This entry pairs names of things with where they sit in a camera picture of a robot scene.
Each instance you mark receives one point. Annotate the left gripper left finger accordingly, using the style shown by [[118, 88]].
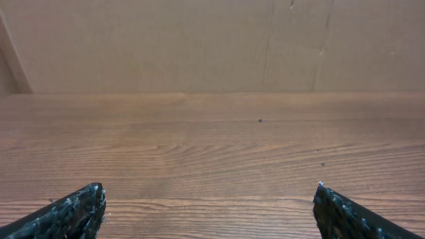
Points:
[[77, 215]]

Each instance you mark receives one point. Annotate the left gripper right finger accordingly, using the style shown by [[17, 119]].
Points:
[[338, 217]]

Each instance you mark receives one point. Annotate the cardboard box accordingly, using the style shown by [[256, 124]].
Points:
[[214, 46]]

